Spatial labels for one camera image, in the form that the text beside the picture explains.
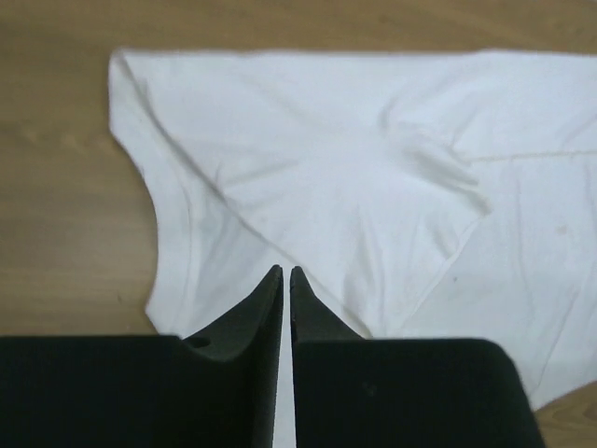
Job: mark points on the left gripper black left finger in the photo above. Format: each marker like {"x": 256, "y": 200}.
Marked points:
{"x": 215, "y": 388}

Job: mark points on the white t shirt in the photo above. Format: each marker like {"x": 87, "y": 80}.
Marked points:
{"x": 424, "y": 195}

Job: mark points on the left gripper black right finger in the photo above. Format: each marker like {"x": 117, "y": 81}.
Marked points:
{"x": 350, "y": 391}

